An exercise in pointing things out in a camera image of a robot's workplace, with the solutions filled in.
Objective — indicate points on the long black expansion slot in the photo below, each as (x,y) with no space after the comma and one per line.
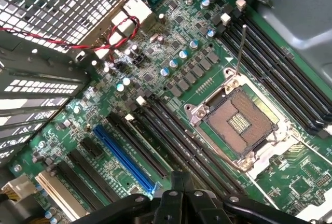
(137,145)
(77,185)
(90,172)

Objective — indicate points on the short black expansion slot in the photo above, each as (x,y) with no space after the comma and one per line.
(91,147)

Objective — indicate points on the grey metal PC case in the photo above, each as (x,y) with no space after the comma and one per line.
(298,14)

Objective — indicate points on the black RAM slot white latch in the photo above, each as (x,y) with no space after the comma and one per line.
(173,137)
(240,3)
(225,18)

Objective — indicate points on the CPU socket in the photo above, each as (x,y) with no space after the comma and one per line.
(238,123)

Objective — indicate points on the metal socket cover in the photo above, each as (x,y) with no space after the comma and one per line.
(269,159)

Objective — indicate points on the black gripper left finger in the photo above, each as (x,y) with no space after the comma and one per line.
(177,182)

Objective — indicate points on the green Dell motherboard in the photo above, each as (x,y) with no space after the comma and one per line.
(285,182)

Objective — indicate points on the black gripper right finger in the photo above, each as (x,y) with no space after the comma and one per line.
(188,182)

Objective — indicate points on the blue expansion slot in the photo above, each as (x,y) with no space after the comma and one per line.
(122,156)

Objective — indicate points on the white PCI expansion slot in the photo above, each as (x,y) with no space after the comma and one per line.
(59,195)

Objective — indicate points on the thin metal locking lever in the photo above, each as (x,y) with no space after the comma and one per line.
(241,50)

